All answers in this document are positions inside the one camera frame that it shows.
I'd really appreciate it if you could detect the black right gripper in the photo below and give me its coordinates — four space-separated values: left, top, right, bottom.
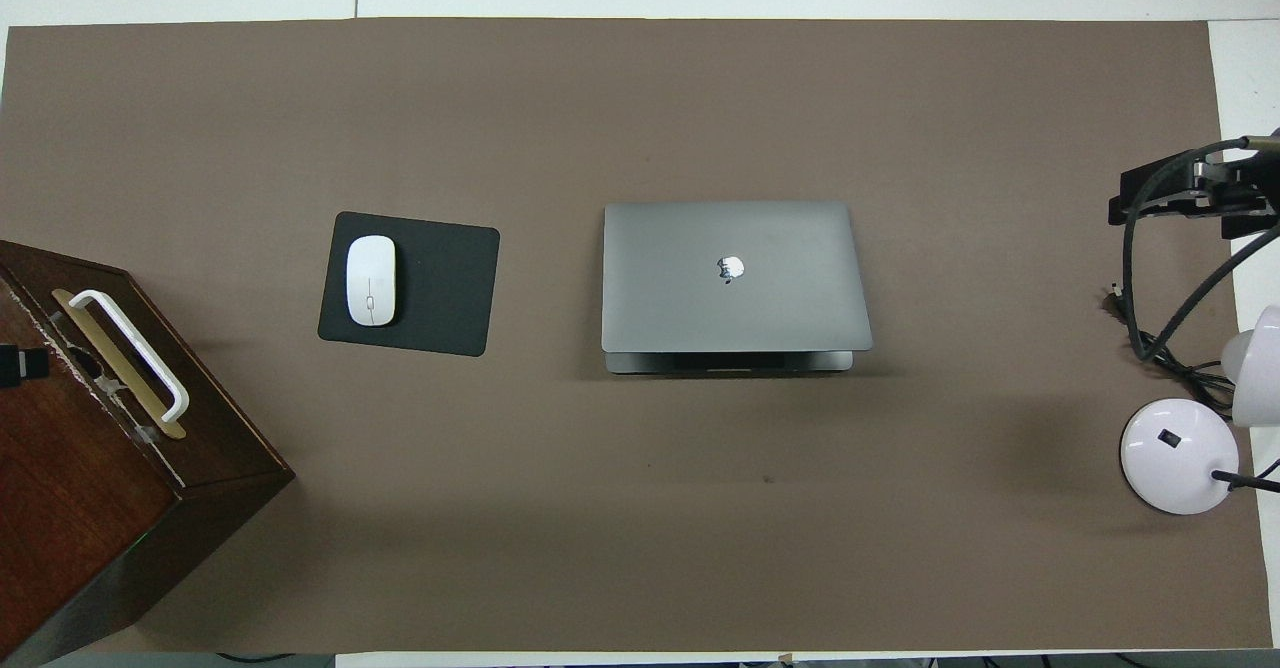
1107 132 1280 241

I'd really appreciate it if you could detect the grey aluminium laptop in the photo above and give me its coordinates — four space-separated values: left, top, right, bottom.
601 200 874 376

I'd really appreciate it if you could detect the dark brown wooden box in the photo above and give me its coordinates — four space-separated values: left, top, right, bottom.
0 238 296 665

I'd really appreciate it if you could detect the white desk lamp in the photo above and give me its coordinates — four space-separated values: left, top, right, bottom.
1120 305 1280 516

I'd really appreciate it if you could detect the white computer mouse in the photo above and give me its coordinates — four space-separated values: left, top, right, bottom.
346 235 398 328

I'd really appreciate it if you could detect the black mouse pad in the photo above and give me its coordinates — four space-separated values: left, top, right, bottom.
317 211 501 358

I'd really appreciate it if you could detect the brown table mat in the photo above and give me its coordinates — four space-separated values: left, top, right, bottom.
0 18 1273 654

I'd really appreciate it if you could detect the gold handle backing plate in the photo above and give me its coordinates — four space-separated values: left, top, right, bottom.
52 288 188 441

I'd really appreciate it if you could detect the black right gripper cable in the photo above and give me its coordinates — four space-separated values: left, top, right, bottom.
1121 135 1280 365

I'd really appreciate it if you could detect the white box handle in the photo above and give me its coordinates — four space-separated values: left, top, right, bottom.
68 290 191 424

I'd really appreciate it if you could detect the black lamp power cable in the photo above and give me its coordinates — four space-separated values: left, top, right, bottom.
1100 285 1241 411

